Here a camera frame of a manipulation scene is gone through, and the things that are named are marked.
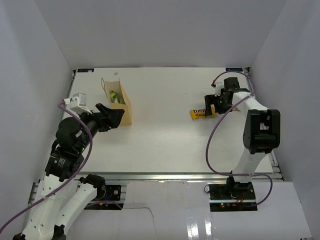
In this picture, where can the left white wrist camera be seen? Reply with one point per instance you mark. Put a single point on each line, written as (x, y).
(77, 103)

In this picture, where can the green Fox's candy bag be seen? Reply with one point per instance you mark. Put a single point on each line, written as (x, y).
(116, 98)

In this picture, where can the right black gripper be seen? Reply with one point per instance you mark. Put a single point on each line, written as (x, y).
(210, 100)

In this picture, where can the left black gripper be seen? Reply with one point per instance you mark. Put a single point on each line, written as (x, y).
(114, 116)

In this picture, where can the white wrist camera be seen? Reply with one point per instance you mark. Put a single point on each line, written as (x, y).
(218, 86)
(77, 103)

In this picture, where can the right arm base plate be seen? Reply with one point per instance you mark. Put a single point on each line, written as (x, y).
(221, 199)

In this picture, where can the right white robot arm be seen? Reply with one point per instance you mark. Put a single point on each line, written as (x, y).
(261, 133)

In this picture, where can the brown paper bag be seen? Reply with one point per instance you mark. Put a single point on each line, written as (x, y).
(119, 89)

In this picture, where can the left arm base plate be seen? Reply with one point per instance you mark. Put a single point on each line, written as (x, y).
(108, 193)

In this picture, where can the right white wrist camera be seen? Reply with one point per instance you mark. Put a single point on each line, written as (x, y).
(218, 86)

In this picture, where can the yellow M&M's packet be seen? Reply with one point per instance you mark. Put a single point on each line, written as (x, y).
(201, 113)

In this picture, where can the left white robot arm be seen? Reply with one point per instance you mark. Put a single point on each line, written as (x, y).
(61, 200)

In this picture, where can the aluminium table rail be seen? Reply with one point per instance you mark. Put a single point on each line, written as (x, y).
(136, 176)

